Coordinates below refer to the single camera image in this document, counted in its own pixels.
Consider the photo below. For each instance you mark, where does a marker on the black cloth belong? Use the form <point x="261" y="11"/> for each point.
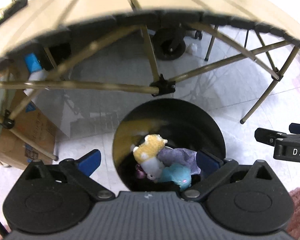
<point x="15" y="8"/>

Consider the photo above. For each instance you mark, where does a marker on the blue white carton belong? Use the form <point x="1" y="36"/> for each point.
<point x="33" y="63"/>

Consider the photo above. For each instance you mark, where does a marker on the printed cardboard box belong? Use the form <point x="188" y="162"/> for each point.
<point x="30" y="130"/>

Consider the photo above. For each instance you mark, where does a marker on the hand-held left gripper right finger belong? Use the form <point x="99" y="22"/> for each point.
<point x="207" y="162"/>

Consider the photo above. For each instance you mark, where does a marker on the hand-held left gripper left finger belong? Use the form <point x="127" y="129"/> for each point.
<point x="90" y="161"/>

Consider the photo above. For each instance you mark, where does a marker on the black caster wheel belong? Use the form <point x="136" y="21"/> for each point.
<point x="168" y="46"/>

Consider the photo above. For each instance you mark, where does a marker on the yellow white plush toy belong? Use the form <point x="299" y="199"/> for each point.
<point x="150" y="145"/>

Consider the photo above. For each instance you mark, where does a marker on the teal plush toy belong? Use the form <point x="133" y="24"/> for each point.
<point x="172" y="175"/>

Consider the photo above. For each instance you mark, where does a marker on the white round plush toy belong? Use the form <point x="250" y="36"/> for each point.
<point x="152" y="167"/>

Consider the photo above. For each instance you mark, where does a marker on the black round trash bin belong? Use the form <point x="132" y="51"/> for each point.
<point x="170" y="115"/>

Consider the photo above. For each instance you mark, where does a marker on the black suitcase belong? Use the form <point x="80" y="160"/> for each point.
<point x="198" y="35"/>

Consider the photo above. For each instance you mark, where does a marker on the white crumpled tissue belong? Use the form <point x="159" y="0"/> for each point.
<point x="192" y="49"/>

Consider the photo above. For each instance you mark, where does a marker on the folding slatted camping table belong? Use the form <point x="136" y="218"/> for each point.
<point x="90" y="5"/>

